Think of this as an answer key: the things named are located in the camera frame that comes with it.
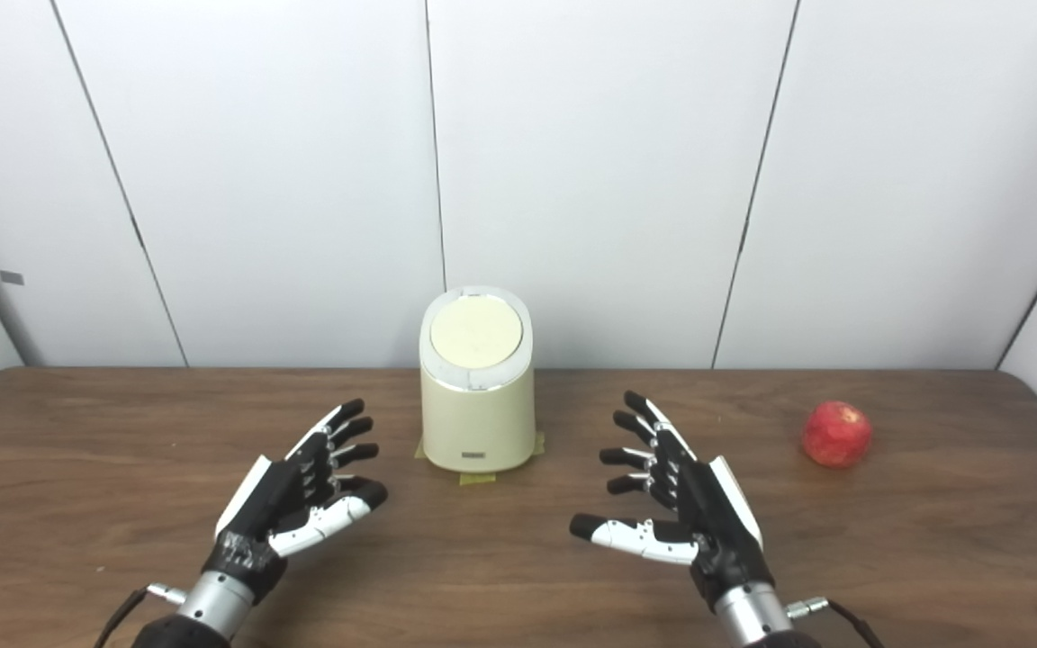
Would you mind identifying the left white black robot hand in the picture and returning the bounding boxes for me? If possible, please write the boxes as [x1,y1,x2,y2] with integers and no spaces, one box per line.
[202,399,389,602]

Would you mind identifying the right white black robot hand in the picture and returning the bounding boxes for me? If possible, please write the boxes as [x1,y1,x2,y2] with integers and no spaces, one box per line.
[570,391,776,611]

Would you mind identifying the red apple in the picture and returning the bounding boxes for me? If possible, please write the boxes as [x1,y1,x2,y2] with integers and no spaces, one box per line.
[801,401,873,469]

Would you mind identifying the cream-colored round bin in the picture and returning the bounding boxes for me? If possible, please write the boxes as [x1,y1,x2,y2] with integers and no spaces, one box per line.
[419,286,537,473]

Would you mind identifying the cream round bin lid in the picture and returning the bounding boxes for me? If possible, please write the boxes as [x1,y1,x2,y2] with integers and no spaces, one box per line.
[429,295,524,369]

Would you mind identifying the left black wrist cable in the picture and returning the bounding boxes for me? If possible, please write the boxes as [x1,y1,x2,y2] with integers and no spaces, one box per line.
[94,585,188,648]

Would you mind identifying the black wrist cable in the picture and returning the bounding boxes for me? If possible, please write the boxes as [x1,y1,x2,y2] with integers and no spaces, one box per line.
[786,596,884,648]
[94,585,188,648]

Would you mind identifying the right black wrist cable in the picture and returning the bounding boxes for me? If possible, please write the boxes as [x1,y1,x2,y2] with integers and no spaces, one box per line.
[786,596,884,648]

